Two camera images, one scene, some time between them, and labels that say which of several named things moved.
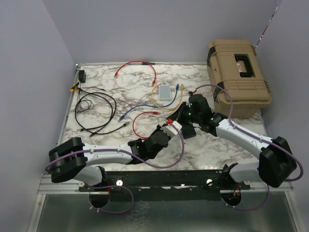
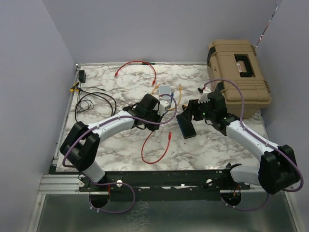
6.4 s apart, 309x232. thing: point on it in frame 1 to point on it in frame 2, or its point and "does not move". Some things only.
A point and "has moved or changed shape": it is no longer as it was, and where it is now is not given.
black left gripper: x=158 y=129 to x=152 y=127
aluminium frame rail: x=46 y=186 does not move
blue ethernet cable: x=122 y=117 has moved or changed shape
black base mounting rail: x=169 y=186 does not move
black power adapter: x=82 y=76 does not move
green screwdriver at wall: x=147 y=63 does not move
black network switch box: x=188 y=131 does not move
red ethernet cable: x=153 y=112 has moved or changed shape
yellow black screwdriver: x=75 y=88 does not move
